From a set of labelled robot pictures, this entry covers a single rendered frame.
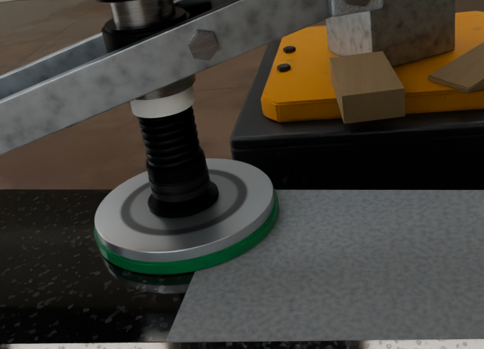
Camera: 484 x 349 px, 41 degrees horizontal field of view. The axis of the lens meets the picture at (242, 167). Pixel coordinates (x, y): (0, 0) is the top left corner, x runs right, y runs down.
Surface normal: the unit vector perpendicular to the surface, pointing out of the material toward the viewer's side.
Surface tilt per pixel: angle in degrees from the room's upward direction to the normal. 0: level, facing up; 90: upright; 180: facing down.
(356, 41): 90
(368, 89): 0
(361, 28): 90
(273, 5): 90
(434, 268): 0
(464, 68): 11
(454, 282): 0
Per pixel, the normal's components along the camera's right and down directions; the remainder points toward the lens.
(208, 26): 0.10, 0.44
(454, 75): -0.31, -0.80
